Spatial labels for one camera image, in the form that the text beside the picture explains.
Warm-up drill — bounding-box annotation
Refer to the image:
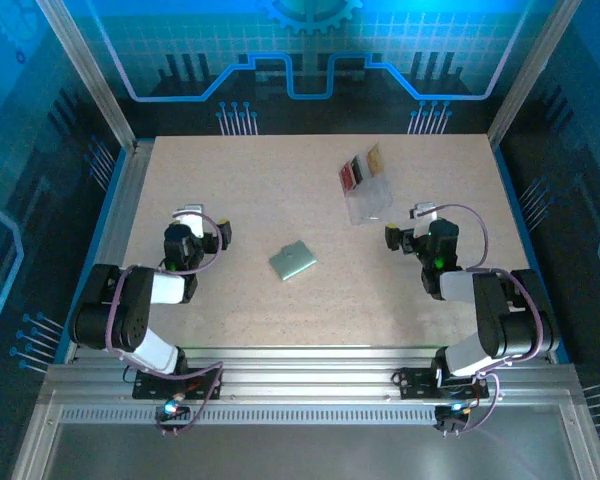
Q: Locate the clear acrylic card stand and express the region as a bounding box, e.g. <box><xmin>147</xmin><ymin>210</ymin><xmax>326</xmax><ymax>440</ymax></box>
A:
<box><xmin>337</xmin><ymin>142</ymin><xmax>395</xmax><ymax>227</ymax></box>

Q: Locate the grey-green card holder wallet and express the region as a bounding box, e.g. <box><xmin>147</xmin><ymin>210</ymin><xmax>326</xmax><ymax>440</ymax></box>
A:
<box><xmin>268</xmin><ymin>239</ymin><xmax>317</xmax><ymax>282</ymax></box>

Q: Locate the red credit card stack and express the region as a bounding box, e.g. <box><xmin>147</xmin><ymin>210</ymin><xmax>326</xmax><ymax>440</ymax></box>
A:
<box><xmin>337</xmin><ymin>160</ymin><xmax>357</xmax><ymax>192</ymax></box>

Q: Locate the gold credit card stack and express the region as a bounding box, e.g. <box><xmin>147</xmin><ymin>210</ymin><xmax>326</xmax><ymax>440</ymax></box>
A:
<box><xmin>365</xmin><ymin>142</ymin><xmax>386</xmax><ymax>177</ymax></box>

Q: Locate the small LED circuit board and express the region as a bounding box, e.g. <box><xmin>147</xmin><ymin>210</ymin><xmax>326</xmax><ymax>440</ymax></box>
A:
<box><xmin>433</xmin><ymin>402</ymin><xmax>472</xmax><ymax>425</ymax></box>
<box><xmin>154</xmin><ymin>399</ymin><xmax>192</xmax><ymax>422</ymax></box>

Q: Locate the grey metal panel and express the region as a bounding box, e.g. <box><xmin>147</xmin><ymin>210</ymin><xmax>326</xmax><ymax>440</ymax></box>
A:
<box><xmin>9</xmin><ymin>402</ymin><xmax>600</xmax><ymax>480</ymax></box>

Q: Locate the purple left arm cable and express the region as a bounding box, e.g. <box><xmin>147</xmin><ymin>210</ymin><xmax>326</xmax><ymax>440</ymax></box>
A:
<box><xmin>107</xmin><ymin>210</ymin><xmax>226</xmax><ymax>437</ymax></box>

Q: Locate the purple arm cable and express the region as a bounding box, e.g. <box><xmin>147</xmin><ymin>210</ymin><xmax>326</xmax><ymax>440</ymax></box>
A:
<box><xmin>413</xmin><ymin>203</ymin><xmax>544</xmax><ymax>436</ymax></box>
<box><xmin>107</xmin><ymin>210</ymin><xmax>226</xmax><ymax>437</ymax></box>

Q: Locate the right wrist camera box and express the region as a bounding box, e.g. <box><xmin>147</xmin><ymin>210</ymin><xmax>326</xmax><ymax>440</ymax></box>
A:
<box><xmin>410</xmin><ymin>201</ymin><xmax>442</xmax><ymax>239</ymax></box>

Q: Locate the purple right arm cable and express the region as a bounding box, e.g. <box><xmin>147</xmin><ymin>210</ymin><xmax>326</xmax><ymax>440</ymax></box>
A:
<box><xmin>413</xmin><ymin>203</ymin><xmax>544</xmax><ymax>436</ymax></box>

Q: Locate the aluminium side rail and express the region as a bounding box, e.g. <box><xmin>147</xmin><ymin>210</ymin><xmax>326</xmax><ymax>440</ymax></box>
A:
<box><xmin>62</xmin><ymin>142</ymin><xmax>156</xmax><ymax>364</ymax></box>

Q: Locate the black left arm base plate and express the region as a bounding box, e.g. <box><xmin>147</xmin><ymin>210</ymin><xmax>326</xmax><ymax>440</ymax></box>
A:
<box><xmin>132</xmin><ymin>366</ymin><xmax>225</xmax><ymax>401</ymax></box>

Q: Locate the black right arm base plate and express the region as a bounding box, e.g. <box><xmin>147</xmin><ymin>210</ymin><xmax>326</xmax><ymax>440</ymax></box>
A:
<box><xmin>392</xmin><ymin>367</ymin><xmax>490</xmax><ymax>401</ymax></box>

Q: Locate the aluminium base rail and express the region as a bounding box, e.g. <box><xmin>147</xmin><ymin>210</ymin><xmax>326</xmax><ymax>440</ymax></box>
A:
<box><xmin>39</xmin><ymin>344</ymin><xmax>584</xmax><ymax>409</ymax></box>

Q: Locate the slotted grey cable duct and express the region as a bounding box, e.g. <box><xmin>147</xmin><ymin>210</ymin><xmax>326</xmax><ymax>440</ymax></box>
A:
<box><xmin>59</xmin><ymin>407</ymin><xmax>444</xmax><ymax>426</ymax></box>

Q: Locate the aluminium frame post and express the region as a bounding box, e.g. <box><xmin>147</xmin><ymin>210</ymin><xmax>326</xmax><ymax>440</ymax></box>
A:
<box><xmin>486</xmin><ymin>0</ymin><xmax>584</xmax><ymax>147</ymax></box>
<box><xmin>34</xmin><ymin>0</ymin><xmax>140</xmax><ymax>154</ymax></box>

